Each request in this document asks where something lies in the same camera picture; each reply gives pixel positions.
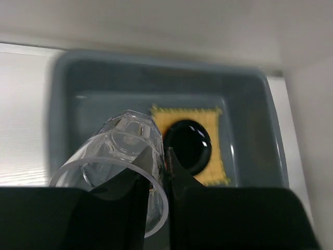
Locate black round plate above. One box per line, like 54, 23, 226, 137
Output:
163, 119, 212, 176

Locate grey plastic bin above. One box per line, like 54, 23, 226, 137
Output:
47, 50, 289, 187

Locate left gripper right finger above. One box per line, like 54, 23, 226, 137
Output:
166, 149, 321, 249

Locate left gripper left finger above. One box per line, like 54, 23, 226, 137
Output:
1, 147, 153, 249

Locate clear glass cup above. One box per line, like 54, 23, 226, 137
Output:
49, 110, 169, 238

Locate square bamboo mat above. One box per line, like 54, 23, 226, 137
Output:
150, 104, 231, 186

